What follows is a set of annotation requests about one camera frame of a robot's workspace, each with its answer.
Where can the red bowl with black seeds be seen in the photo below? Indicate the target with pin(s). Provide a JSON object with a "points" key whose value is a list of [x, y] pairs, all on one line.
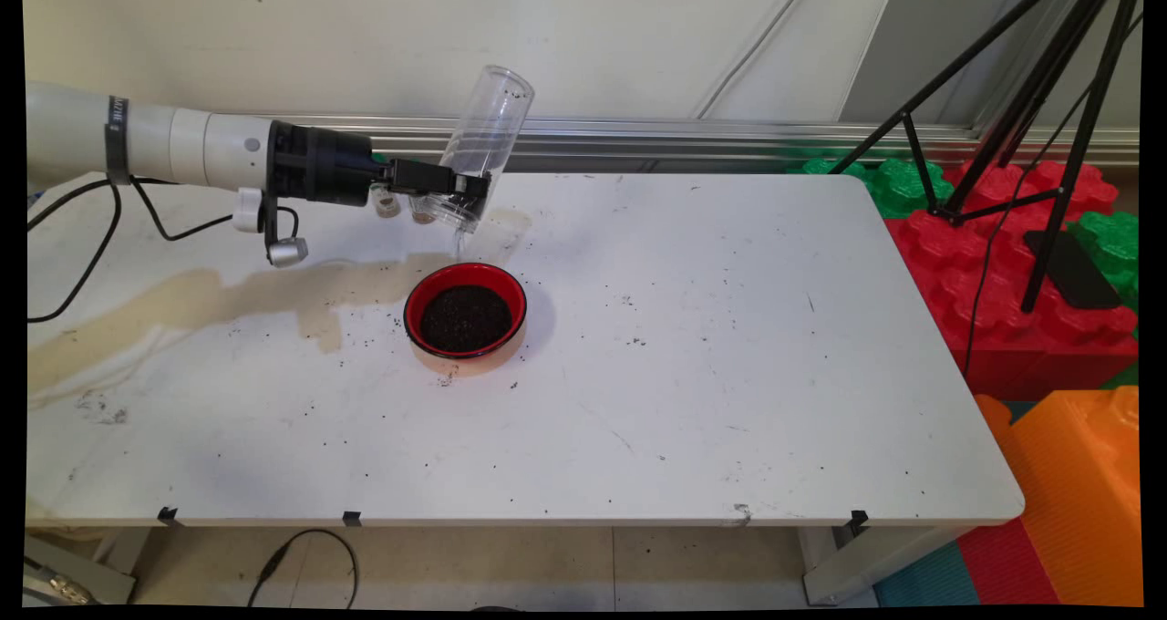
{"points": [[428, 296]]}

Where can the aluminium wall rail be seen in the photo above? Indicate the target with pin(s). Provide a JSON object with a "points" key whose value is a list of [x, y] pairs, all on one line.
{"points": [[638, 132]]}

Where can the clear plastic jar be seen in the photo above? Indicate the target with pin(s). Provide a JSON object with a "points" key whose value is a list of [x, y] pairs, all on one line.
{"points": [[492, 118]]}

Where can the orange foam building block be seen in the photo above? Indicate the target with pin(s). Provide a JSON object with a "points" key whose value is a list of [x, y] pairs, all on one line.
{"points": [[1076, 492]]}

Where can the green-capped spice bottle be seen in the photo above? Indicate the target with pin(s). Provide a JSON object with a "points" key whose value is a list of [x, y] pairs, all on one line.
{"points": [[387, 207], [421, 217]]}

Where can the red floor mat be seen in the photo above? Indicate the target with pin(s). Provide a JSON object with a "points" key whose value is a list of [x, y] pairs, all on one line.
{"points": [[1007, 565]]}

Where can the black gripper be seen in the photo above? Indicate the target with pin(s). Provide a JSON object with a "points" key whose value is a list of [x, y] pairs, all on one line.
{"points": [[319, 164]]}

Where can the white and grey wrist camera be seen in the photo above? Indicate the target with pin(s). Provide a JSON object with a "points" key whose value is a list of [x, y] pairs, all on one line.
{"points": [[287, 253]]}

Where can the white table leg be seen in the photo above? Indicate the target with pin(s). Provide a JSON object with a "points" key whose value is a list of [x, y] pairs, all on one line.
{"points": [[848, 570]]}

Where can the black tripod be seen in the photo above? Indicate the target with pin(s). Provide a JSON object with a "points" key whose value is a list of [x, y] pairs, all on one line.
{"points": [[1079, 146]]}

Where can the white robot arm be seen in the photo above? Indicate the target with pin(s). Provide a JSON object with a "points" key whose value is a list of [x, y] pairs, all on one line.
{"points": [[182, 146]]}

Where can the grey metal beam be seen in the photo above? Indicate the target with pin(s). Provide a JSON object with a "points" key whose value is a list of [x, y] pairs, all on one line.
{"points": [[73, 579]]}

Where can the green foam building block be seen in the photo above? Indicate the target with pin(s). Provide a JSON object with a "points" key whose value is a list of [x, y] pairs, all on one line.
{"points": [[889, 191], [1112, 246]]}

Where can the teal floor mat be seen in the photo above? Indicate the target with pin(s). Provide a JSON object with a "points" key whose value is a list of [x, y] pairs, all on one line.
{"points": [[925, 579]]}

